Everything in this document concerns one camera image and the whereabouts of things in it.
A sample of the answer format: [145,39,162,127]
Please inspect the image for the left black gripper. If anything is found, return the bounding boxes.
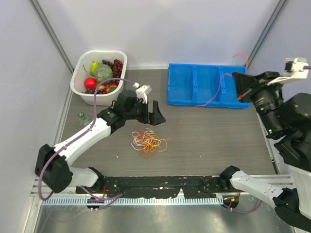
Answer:
[125,98,166,126]

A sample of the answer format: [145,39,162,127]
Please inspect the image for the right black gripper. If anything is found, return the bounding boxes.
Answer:
[229,69,281,134]

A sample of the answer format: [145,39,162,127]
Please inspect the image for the orange yellow wires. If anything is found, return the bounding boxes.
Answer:
[130,128,168,160]

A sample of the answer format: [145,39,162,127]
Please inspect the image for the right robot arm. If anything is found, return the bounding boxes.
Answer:
[219,70,311,232]

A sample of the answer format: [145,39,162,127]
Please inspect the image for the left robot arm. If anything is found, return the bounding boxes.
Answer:
[35,85,166,194]

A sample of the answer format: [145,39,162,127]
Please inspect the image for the blue three-compartment bin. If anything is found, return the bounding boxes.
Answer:
[167,63,250,109]

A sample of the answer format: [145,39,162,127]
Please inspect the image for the red grape bunch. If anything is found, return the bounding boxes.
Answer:
[112,59,123,78]

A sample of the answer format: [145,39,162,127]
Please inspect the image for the green melon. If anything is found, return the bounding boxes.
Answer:
[93,64,113,83]

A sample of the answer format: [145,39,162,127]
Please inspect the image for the dark grapes front bunch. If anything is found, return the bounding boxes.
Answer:
[85,89,107,95]

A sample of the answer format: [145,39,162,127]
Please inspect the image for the dark grape bunch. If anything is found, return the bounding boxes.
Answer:
[102,60,114,68]

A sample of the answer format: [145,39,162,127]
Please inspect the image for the red apple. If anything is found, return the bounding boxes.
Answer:
[84,77,97,89]

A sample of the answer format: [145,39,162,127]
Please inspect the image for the yellow-green pear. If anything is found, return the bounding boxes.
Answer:
[90,61,99,76]

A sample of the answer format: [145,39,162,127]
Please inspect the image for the white plastic basket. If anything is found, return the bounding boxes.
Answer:
[70,50,128,106]

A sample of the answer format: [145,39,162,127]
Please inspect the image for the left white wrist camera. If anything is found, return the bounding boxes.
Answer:
[133,83,152,104]

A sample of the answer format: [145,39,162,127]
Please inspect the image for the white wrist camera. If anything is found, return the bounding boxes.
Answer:
[267,57,311,85]
[133,83,152,104]

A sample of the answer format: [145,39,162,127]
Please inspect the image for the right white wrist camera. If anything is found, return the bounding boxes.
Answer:
[267,57,311,85]

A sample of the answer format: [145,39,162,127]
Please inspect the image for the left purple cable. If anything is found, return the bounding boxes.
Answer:
[38,78,137,201]

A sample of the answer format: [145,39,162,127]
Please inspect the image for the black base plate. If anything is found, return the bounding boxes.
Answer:
[75,175,240,199]

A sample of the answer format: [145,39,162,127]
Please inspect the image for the white slotted cable duct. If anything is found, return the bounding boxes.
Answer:
[41,196,223,206]

